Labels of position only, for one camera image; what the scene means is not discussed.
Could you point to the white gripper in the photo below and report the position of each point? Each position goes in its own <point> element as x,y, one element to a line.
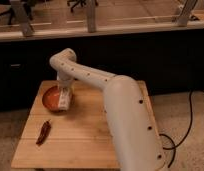
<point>65,85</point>

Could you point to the white plastic bottle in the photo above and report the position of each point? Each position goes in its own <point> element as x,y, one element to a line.
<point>64,99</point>

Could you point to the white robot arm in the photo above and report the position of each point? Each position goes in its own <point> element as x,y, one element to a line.
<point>137,145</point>

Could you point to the orange ceramic bowl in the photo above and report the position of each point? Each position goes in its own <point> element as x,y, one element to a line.
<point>50,99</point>

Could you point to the dark red chili pepper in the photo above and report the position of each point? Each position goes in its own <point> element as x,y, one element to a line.
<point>45,129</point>

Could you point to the black office chair base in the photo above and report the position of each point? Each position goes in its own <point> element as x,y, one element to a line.
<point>77,2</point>

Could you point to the black office chair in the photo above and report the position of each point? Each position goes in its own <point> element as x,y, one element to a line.
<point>27,4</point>

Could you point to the grey metal window post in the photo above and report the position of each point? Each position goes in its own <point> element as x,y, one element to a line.
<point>90,13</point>
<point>22,18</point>
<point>183,18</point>

